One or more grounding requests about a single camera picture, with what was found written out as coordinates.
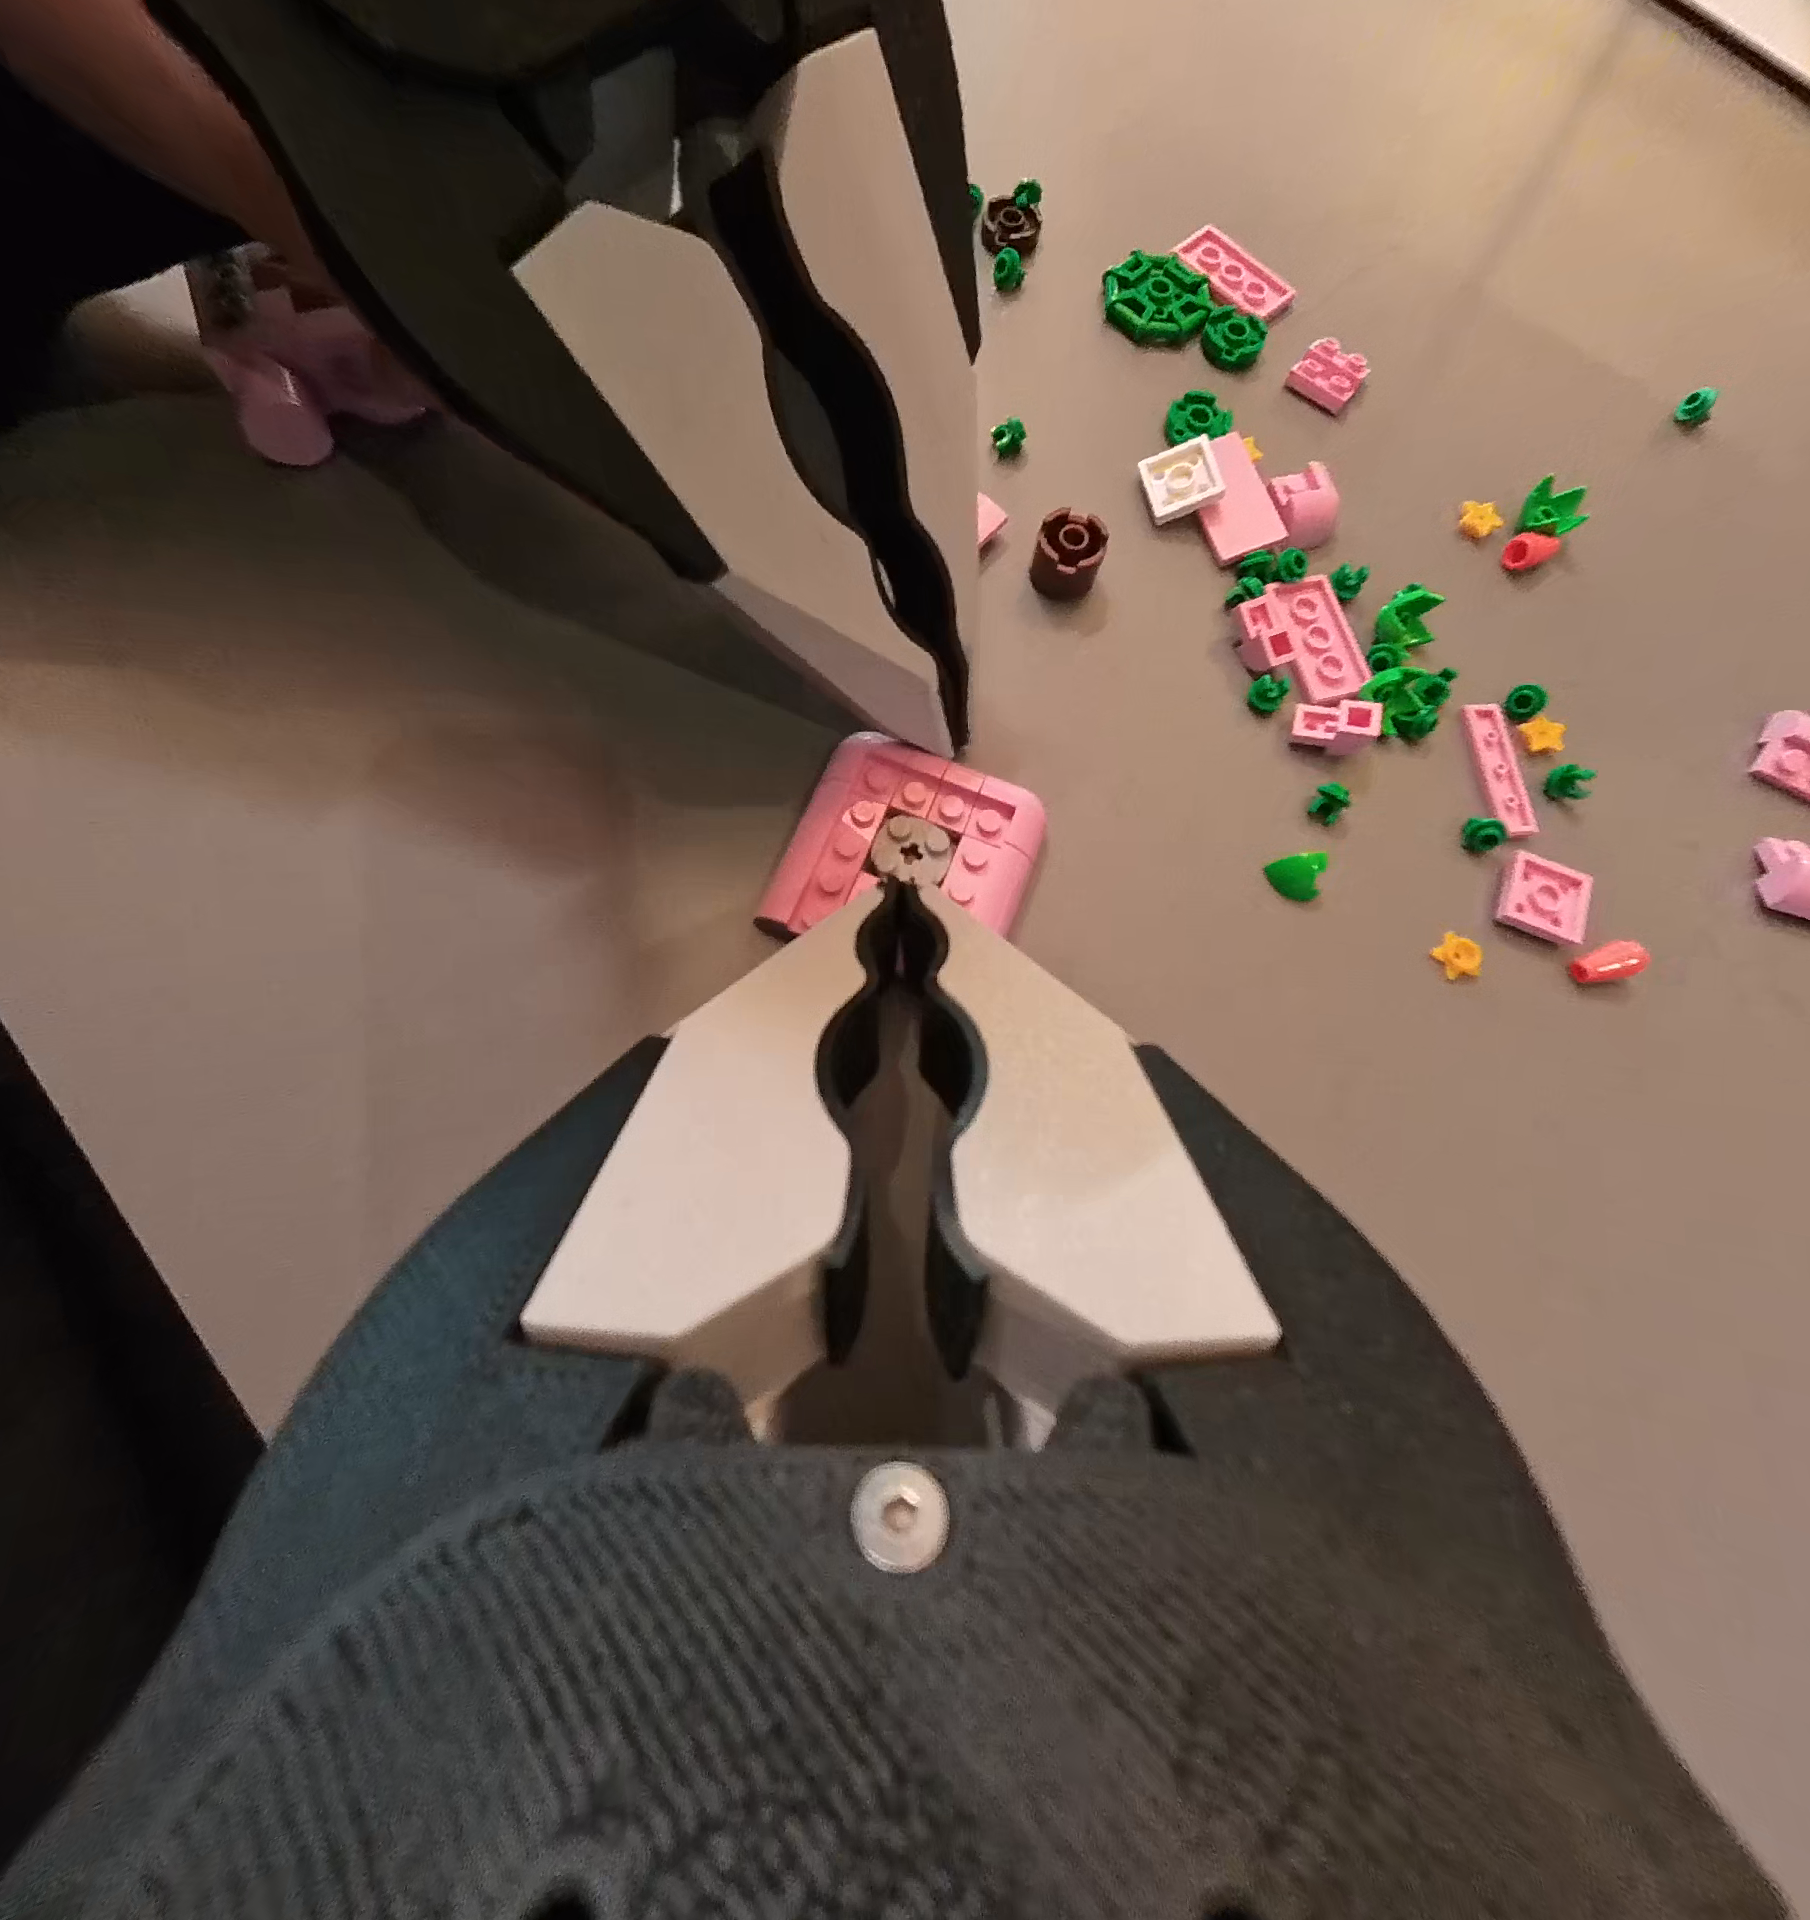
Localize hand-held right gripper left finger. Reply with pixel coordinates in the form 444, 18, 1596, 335
520, 881, 907, 1437

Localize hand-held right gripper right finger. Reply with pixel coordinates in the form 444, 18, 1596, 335
905, 886, 1284, 1423

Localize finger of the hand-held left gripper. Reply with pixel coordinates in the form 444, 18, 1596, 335
708, 27, 984, 745
513, 198, 956, 752

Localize pink and brown branch assembly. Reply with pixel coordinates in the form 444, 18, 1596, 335
207, 246, 434, 466

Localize pink and brown brick assembly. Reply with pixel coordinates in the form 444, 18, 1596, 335
755, 732, 1048, 943

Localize white book stand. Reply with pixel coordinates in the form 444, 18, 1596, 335
1670, 0, 1810, 122

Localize person's left forearm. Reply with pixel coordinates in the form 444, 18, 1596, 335
0, 0, 262, 466

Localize person's left hand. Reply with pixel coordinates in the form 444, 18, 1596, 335
88, 0, 348, 308

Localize brown round brick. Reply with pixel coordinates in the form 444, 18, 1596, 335
1028, 506, 1112, 603

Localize white square tile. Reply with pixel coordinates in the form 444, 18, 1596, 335
1136, 443, 1222, 527

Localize scattered green plant pieces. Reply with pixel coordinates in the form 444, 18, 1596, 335
969, 177, 1597, 907

